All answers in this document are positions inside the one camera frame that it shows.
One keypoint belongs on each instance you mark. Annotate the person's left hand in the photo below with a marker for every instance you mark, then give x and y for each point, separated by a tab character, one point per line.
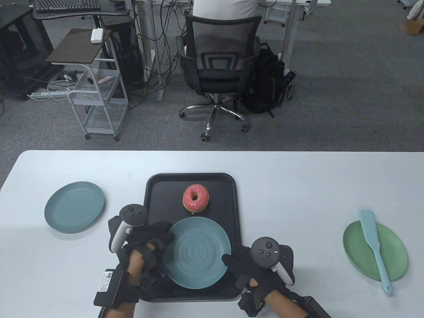
159	232

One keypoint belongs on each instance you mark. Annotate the person's right hand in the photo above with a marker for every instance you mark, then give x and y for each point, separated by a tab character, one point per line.
238	261

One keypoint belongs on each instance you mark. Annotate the black baking tray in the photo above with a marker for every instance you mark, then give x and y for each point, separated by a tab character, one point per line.
165	198

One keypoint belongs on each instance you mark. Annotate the teal round plate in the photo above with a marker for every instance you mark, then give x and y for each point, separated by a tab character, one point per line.
198	255
74	207

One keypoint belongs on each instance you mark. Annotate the pink frosted mini donut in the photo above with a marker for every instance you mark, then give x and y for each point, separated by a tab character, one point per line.
202	205

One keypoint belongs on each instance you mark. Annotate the light blue dessert shovel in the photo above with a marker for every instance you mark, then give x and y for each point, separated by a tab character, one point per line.
369	228

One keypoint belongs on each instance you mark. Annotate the person's left forearm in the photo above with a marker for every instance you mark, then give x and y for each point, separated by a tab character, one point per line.
135	265

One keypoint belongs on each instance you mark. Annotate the person's right forearm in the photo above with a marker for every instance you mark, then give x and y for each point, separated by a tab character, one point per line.
285	304

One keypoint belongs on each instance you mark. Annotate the black and white controller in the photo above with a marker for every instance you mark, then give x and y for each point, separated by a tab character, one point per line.
132	213
265	251

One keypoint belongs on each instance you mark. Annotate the black box with white label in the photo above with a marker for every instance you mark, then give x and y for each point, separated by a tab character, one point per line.
116	288

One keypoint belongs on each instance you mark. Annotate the black wrist box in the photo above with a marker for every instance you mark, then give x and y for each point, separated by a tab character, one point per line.
314	308

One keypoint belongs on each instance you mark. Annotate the white rolling cart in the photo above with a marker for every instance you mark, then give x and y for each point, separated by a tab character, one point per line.
99	102

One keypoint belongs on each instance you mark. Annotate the green round plate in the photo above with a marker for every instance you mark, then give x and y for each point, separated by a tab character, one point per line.
394	255

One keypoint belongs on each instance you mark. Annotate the black mesh office chair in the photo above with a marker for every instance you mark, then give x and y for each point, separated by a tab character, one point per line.
215	84

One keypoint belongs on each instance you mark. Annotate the pink flat item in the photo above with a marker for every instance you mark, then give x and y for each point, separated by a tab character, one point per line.
104	80

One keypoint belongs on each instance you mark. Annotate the black computer tower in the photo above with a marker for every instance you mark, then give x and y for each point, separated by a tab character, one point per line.
129	56

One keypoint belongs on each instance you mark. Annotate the white power strip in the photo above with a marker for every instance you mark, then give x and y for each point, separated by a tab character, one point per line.
43	94

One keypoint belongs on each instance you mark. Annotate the black backpack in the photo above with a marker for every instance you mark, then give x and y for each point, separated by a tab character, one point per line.
268	82

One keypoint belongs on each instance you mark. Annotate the brown side table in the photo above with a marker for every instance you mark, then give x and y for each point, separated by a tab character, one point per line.
76	46

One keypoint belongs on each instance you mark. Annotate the small white box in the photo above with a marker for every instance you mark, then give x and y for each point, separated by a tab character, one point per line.
97	35

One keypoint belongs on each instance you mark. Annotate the black desk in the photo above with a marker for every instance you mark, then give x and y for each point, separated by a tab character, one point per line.
79	14

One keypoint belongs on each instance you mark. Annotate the black keyboard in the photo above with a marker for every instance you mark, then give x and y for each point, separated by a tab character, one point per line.
66	5

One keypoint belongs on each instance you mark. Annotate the small white cart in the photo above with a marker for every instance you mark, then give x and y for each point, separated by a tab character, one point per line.
275	15

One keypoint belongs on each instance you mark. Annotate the cardboard box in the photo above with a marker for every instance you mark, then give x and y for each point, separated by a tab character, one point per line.
414	28

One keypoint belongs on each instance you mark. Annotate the white bag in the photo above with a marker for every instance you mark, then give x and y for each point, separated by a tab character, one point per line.
415	11

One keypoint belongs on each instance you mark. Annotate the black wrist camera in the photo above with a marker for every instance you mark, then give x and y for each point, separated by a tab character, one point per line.
250	303

